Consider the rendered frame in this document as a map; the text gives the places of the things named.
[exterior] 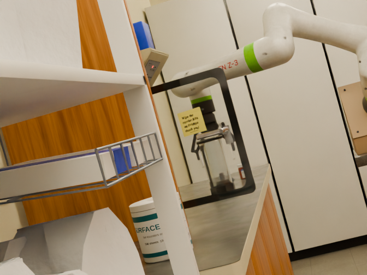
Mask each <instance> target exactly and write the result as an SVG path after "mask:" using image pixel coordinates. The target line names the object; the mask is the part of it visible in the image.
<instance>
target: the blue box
mask: <svg viewBox="0 0 367 275"><path fill-rule="evenodd" d="M133 27H134V30H135V34H136V37H137V41H138V44H139V48H140V50H143V49H147V48H153V49H155V47H154V45H153V41H152V37H151V33H150V30H149V26H148V24H146V23H144V22H142V21H139V22H136V23H133Z"/></svg>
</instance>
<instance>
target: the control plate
mask: <svg viewBox="0 0 367 275"><path fill-rule="evenodd" d="M159 64H160V62H157V61H152V60H149V61H148V62H147V64H146V66H145V70H146V73H147V74H148V76H150V77H153V75H154V73H155V71H156V70H157V68H158V66H159ZM152 66H153V68H152ZM155 66H156V67H155Z"/></svg>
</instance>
